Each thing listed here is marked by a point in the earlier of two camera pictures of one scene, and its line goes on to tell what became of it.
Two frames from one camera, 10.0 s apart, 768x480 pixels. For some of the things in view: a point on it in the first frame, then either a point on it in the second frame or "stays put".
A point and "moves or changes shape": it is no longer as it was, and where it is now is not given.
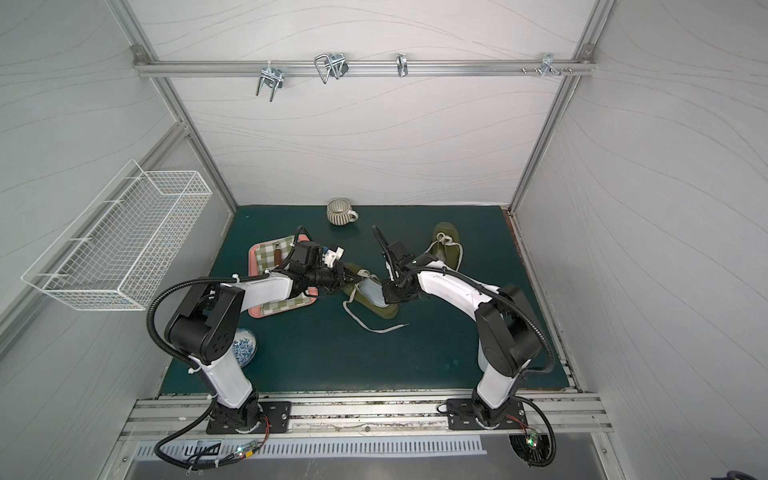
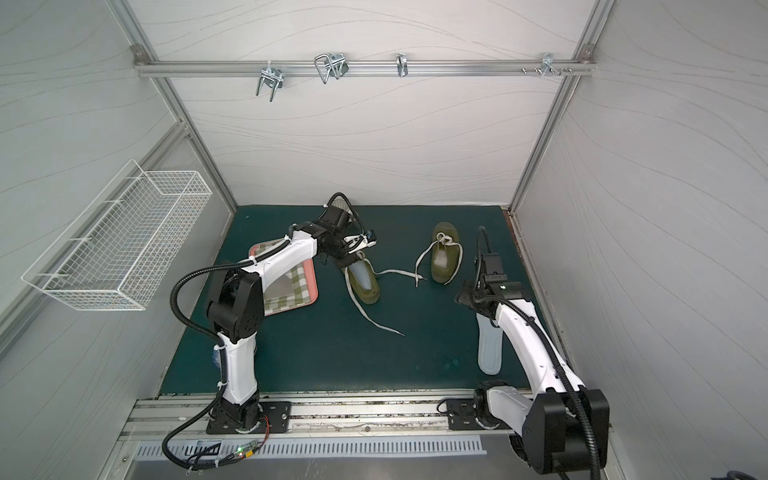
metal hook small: x=402 y=64 stays put
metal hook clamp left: x=272 y=77 stays put
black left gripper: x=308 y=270 to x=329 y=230
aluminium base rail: x=366 y=416 stays put
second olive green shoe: x=446 y=245 stays put
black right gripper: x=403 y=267 to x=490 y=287
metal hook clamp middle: x=333 y=63 stays put
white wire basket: x=113 y=251 stays put
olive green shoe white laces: x=351 y=276 moves or changes shape
